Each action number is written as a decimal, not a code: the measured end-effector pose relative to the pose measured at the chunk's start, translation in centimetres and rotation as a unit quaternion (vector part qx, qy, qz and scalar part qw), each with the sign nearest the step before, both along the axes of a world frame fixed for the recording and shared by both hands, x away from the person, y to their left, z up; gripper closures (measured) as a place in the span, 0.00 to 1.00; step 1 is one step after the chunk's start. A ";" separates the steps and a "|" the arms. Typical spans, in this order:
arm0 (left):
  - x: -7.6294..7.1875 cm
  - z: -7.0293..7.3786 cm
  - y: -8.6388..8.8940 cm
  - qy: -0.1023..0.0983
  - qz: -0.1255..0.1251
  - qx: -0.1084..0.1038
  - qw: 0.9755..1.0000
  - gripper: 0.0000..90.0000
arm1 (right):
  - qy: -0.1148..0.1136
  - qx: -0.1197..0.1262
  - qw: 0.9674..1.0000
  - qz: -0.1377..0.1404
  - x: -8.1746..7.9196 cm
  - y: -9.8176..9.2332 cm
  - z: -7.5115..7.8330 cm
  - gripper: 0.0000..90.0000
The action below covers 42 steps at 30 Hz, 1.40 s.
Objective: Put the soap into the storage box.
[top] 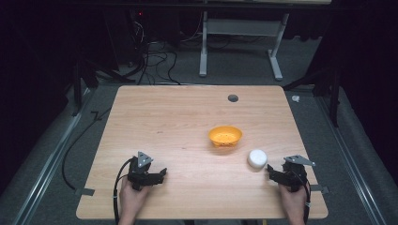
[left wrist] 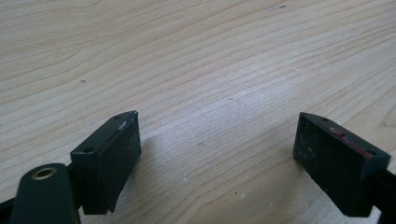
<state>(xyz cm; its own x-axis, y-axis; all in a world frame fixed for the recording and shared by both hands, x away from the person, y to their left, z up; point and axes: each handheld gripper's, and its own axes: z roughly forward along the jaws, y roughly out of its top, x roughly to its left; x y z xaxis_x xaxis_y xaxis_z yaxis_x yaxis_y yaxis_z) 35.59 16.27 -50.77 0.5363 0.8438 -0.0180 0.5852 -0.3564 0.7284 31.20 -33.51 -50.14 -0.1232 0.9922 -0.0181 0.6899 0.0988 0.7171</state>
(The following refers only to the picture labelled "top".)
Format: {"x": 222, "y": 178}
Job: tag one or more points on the orange plastic bowl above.
{"x": 225, "y": 135}

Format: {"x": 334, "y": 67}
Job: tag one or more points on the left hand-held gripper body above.
{"x": 140, "y": 175}

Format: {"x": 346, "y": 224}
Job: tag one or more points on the white cup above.
{"x": 257, "y": 158}

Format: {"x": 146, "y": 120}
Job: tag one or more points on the grey table bracket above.
{"x": 85, "y": 191}
{"x": 320, "y": 189}

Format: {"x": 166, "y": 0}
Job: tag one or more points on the white desk frame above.
{"x": 241, "y": 27}

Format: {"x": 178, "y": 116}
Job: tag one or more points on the metal floor rail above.
{"x": 47, "y": 173}
{"x": 350, "y": 156}

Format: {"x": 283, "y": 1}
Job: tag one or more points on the person's right hand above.
{"x": 292, "y": 201}

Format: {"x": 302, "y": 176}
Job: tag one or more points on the black metal stand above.
{"x": 334, "y": 100}
{"x": 77, "y": 84}

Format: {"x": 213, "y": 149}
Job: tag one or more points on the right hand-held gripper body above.
{"x": 294, "y": 175}

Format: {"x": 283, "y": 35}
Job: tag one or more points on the crumpled white paper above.
{"x": 295, "y": 98}

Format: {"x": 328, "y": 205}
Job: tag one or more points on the person's left hand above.
{"x": 131, "y": 198}

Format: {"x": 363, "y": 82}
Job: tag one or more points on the grey table grommet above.
{"x": 233, "y": 98}

